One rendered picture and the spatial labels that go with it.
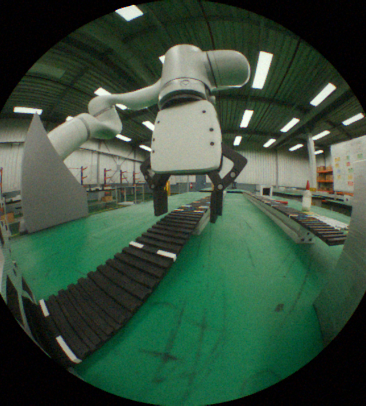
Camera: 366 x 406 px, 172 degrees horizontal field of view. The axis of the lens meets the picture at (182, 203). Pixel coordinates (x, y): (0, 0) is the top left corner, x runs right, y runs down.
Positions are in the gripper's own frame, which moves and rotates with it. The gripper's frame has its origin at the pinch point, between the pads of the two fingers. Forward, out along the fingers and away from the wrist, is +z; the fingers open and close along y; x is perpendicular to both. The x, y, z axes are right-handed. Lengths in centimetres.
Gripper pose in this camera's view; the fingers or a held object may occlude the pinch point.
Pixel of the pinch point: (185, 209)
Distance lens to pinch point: 17.2
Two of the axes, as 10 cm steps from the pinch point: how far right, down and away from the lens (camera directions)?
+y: -9.2, -0.6, 3.9
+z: 0.0, 9.9, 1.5
